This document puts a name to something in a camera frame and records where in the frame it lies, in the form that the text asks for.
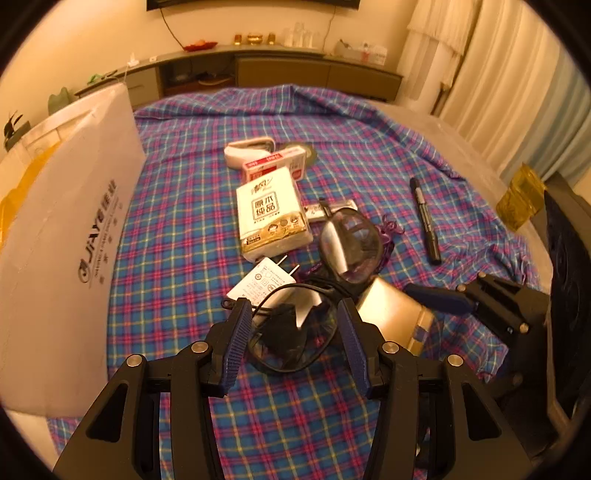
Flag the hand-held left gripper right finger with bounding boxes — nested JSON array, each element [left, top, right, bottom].
[[337, 298, 532, 480]]

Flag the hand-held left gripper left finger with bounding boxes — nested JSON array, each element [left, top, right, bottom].
[[53, 298, 252, 480]]

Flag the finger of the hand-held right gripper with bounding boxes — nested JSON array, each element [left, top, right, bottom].
[[405, 272, 550, 339]]

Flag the gold metal box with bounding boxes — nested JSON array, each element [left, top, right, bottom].
[[358, 277, 435, 356]]

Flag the white plug charger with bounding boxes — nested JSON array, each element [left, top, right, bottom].
[[227, 256, 324, 333]]

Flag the purple figurine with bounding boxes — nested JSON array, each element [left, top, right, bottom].
[[376, 222, 403, 268]]

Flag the black frame glasses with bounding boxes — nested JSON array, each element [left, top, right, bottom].
[[222, 198, 386, 376]]

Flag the white tissue pack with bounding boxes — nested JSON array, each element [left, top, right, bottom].
[[235, 167, 314, 263]]

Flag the white cardboard box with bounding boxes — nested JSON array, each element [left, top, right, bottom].
[[0, 85, 148, 416]]

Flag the black marker pen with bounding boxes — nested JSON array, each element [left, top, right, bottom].
[[410, 176, 443, 265]]

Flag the gold foil bag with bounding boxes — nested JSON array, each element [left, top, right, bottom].
[[498, 162, 546, 229]]

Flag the plaid cloth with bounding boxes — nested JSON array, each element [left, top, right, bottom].
[[46, 85, 541, 480]]

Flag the red and white staple box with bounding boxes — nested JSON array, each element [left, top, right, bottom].
[[243, 148, 309, 184]]

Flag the clear tape roll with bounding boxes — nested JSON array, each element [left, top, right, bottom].
[[284, 144, 318, 168]]

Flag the white curtain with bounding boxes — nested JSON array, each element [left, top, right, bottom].
[[406, 0, 591, 176]]

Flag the grey television cabinet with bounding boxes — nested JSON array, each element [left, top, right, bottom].
[[76, 44, 403, 104]]

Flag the clear glass cups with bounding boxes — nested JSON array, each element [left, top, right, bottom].
[[283, 28, 324, 49]]

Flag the gold ornaments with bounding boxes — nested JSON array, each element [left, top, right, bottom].
[[235, 32, 278, 46]]

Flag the potted plant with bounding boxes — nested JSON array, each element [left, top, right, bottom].
[[2, 111, 28, 148]]

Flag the black cable bundle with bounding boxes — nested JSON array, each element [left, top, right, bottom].
[[222, 277, 352, 361]]

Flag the black television cable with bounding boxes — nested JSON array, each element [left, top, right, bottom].
[[159, 7, 185, 47]]

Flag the wall television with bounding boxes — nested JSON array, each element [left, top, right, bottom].
[[147, 0, 361, 11]]

